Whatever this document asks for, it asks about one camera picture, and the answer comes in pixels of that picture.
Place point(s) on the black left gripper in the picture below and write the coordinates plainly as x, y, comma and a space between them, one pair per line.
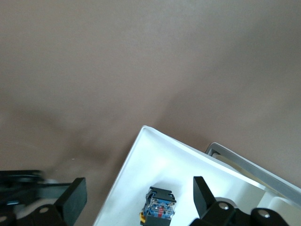
18, 186

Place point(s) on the green push button switch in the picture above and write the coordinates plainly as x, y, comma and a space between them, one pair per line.
160, 207

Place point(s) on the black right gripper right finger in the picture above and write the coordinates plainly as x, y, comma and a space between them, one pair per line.
207, 202

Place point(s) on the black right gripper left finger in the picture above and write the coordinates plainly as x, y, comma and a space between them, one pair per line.
70, 202

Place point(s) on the cream plastic drawer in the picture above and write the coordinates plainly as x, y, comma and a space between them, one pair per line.
141, 169

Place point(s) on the brown table cover mat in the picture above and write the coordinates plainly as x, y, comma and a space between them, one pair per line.
94, 70

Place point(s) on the white drawer cabinet shell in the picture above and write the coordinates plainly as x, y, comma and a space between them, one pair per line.
258, 175

